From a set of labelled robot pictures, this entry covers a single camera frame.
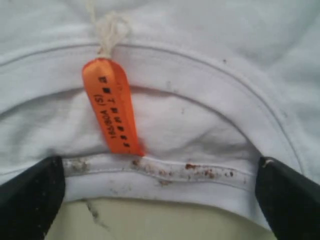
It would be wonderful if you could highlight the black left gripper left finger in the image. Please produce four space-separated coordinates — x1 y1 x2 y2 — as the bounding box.
0 156 66 240

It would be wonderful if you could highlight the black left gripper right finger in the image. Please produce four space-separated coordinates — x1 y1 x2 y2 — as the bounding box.
255 156 320 240

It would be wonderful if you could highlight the white t-shirt red Chinese lettering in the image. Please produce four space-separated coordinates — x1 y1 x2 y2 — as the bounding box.
0 0 320 229

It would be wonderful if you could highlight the orange size tag on string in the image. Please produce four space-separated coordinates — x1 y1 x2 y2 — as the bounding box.
82 0 145 157

